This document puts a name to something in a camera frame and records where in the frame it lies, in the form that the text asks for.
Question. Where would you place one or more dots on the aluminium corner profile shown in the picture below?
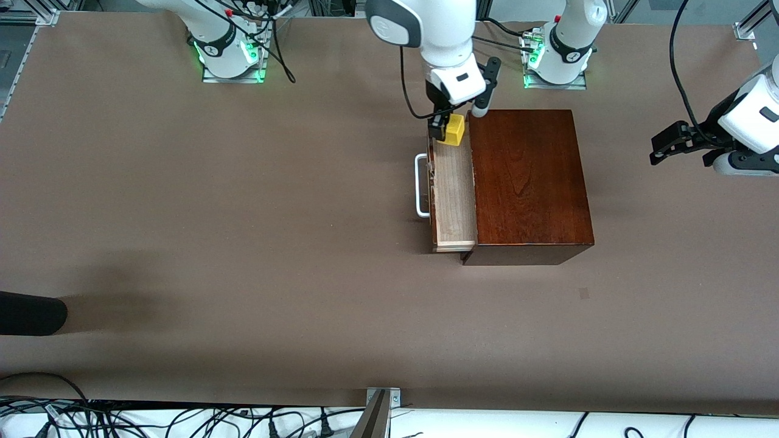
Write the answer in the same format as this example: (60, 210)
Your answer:
(751, 21)
(47, 17)

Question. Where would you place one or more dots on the dark brown wooden cabinet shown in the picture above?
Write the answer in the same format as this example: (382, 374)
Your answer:
(529, 182)

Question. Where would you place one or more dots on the black rounded object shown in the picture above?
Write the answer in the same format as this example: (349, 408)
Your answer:
(30, 313)

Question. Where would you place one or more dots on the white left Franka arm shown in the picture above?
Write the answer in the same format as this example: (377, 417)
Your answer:
(572, 36)

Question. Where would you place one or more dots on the yellow cube block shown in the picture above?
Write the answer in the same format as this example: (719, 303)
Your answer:
(454, 129)

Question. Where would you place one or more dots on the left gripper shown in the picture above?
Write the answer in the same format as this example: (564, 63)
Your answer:
(709, 131)

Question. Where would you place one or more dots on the paper table cover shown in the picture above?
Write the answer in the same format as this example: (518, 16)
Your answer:
(243, 243)

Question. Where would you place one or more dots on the small metal bracket plate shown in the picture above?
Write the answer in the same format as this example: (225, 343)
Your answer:
(395, 396)

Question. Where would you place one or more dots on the dark metal bar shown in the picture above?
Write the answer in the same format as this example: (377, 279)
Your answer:
(372, 420)

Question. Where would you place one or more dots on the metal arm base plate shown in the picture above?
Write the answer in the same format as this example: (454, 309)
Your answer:
(530, 82)
(263, 61)

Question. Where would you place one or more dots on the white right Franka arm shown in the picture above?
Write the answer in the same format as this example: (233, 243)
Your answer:
(426, 24)

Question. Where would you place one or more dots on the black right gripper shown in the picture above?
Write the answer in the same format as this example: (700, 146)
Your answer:
(436, 104)

